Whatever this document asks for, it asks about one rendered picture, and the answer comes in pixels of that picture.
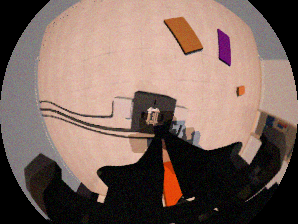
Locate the purple flat slab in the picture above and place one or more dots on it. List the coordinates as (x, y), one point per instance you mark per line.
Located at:
(224, 45)

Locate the orange flat rectangular pad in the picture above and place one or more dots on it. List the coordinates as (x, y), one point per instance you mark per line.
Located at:
(184, 34)

